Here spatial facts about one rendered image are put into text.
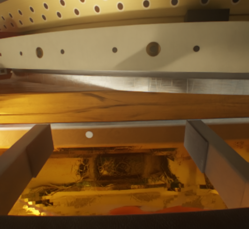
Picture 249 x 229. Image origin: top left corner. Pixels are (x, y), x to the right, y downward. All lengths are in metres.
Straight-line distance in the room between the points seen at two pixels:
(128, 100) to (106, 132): 0.06
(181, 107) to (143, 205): 0.16
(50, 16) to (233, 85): 0.27
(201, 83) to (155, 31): 0.09
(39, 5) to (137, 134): 0.24
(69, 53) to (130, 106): 0.11
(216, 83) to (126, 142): 0.15
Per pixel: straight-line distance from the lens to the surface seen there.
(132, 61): 0.20
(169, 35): 0.19
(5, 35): 0.39
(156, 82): 0.24
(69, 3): 0.28
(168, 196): 0.30
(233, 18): 0.26
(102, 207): 0.31
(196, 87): 0.24
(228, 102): 0.30
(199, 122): 0.16
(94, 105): 0.26
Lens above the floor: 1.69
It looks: 17 degrees up
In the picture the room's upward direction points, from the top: 179 degrees clockwise
